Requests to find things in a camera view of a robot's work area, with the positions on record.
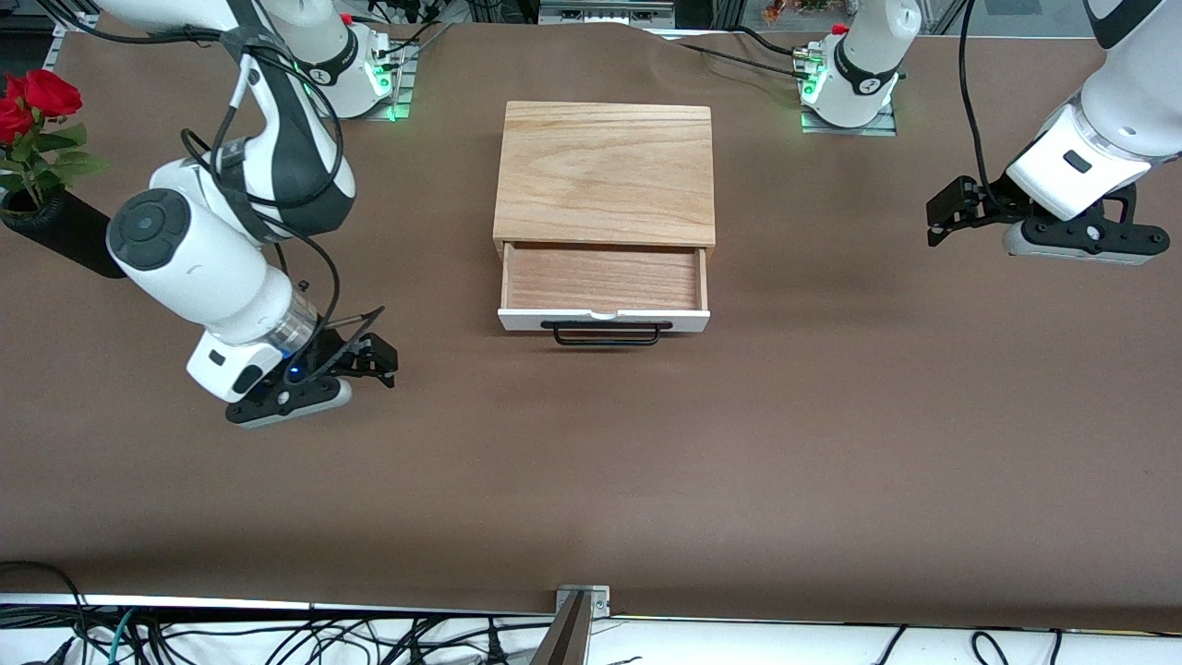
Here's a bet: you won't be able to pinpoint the white-fronted drawer with black handle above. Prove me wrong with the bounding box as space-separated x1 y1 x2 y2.
497 242 712 348

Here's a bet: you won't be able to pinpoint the black cylindrical vase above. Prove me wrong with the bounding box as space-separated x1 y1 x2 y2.
0 189 130 280

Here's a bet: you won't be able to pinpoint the brown table cover cloth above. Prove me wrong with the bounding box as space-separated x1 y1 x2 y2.
0 11 1182 634

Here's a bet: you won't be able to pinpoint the orange dried foliage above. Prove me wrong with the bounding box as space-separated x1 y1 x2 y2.
762 0 834 25

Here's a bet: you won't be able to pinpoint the light wooden cabinet box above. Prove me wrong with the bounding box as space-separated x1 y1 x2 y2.
492 100 718 261

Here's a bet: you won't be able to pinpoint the red artificial rose stem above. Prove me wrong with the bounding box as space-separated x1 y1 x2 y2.
0 69 110 218

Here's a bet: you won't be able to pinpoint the grey metal rack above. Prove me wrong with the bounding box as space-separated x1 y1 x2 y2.
538 0 675 29

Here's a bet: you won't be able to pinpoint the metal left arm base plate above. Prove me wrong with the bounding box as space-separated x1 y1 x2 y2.
800 102 899 138

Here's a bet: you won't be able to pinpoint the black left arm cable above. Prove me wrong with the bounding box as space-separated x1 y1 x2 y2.
957 0 1009 206

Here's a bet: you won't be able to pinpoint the thick black table cable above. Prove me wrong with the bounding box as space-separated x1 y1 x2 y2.
681 40 818 75

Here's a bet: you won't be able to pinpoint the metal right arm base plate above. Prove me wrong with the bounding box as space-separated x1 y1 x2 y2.
356 42 418 123

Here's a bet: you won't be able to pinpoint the black looped cable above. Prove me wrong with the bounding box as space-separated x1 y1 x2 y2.
0 560 91 665

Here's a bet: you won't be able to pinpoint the teal cable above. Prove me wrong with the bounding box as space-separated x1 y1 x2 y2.
103 608 141 665

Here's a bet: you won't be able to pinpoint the tangled black cables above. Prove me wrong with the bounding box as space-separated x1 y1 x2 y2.
88 610 555 665

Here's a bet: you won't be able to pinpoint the grey metal bracket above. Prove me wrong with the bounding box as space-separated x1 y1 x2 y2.
555 584 612 618

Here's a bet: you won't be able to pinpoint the dark tapered metal post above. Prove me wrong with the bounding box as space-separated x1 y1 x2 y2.
531 591 592 665

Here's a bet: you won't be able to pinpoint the aluminium frame profile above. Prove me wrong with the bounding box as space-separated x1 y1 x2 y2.
44 0 101 40

